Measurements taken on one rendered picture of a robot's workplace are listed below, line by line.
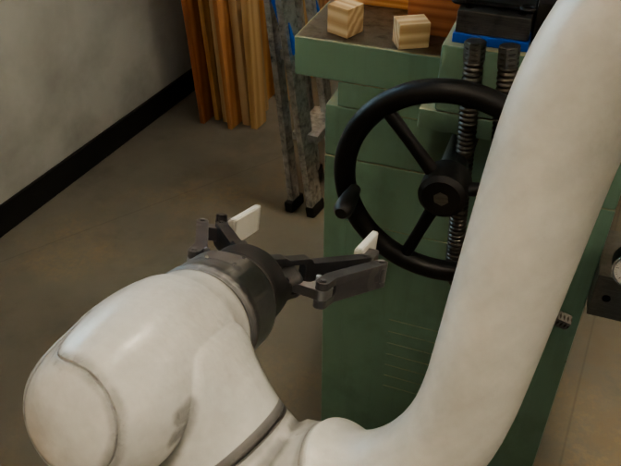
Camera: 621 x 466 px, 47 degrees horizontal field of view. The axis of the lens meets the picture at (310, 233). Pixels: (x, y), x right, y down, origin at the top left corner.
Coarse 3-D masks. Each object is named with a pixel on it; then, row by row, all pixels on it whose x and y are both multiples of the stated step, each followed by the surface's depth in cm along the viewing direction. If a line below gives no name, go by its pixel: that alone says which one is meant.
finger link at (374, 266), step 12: (360, 264) 67; (372, 264) 67; (384, 264) 68; (324, 276) 63; (336, 276) 63; (348, 276) 64; (360, 276) 65; (372, 276) 67; (324, 288) 61; (336, 288) 63; (348, 288) 65; (360, 288) 66; (372, 288) 67; (336, 300) 64
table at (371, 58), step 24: (312, 24) 107; (384, 24) 107; (312, 48) 103; (336, 48) 102; (360, 48) 101; (384, 48) 100; (432, 48) 100; (312, 72) 106; (336, 72) 104; (360, 72) 103; (384, 72) 102; (408, 72) 100; (432, 72) 99; (432, 120) 93; (456, 120) 92; (480, 120) 90
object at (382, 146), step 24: (336, 96) 110; (336, 120) 109; (384, 120) 106; (408, 120) 105; (336, 144) 112; (384, 144) 109; (432, 144) 106; (480, 144) 103; (408, 168) 110; (480, 168) 105
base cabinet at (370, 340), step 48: (384, 192) 114; (336, 240) 123; (432, 240) 116; (384, 288) 126; (432, 288) 122; (576, 288) 112; (336, 336) 138; (384, 336) 132; (432, 336) 128; (336, 384) 146; (384, 384) 140; (528, 432) 134
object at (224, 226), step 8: (216, 216) 73; (224, 216) 73; (216, 224) 73; (224, 224) 73; (224, 232) 70; (232, 232) 71; (216, 240) 73; (224, 240) 70; (232, 240) 67; (240, 240) 67; (216, 248) 73
